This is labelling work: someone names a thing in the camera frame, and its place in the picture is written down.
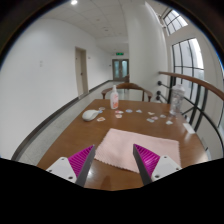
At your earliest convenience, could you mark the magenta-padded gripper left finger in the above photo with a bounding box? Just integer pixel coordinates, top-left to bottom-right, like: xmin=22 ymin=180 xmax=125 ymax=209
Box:
xmin=45 ymin=144 xmax=97 ymax=188

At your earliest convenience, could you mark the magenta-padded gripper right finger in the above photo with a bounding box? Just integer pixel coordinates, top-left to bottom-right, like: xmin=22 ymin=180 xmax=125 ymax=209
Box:
xmin=132 ymin=143 xmax=183 ymax=187

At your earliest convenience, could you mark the pink towel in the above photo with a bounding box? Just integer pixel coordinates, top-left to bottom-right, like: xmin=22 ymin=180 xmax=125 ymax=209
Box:
xmin=94 ymin=128 xmax=182 ymax=174

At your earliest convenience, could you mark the white paper card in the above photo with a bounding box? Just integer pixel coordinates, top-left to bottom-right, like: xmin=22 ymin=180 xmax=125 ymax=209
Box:
xmin=182 ymin=122 xmax=196 ymax=135

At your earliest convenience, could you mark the white computer mouse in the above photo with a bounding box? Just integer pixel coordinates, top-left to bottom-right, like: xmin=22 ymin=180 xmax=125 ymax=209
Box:
xmin=81 ymin=109 xmax=101 ymax=122

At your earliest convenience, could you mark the clear plastic drink bottle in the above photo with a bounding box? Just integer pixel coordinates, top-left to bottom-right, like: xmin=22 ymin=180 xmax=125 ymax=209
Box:
xmin=168 ymin=83 xmax=186 ymax=117

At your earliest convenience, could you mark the white bottle with orange label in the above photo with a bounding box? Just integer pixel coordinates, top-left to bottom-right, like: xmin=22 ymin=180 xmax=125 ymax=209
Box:
xmin=109 ymin=84 xmax=120 ymax=110

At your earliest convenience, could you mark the wooden chair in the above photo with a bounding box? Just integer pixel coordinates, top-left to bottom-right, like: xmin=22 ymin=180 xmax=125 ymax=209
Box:
xmin=101 ymin=82 xmax=154 ymax=103

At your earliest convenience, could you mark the black railing with wooden handrail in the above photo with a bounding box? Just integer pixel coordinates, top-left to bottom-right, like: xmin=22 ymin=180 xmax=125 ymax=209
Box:
xmin=155 ymin=70 xmax=224 ymax=161

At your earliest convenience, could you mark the beige side door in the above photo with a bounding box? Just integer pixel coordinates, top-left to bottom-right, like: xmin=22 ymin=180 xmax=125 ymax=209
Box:
xmin=74 ymin=46 xmax=90 ymax=98

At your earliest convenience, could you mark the glazed double door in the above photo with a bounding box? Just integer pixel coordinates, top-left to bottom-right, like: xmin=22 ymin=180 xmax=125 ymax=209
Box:
xmin=112 ymin=58 xmax=130 ymax=82

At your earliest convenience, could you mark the tall black-framed window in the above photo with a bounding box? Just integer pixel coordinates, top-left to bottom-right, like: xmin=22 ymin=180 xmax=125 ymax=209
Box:
xmin=171 ymin=37 xmax=205 ymax=101

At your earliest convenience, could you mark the arched black-framed window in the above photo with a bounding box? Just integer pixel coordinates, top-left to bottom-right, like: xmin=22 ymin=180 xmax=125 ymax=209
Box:
xmin=162 ymin=9 xmax=189 ymax=36

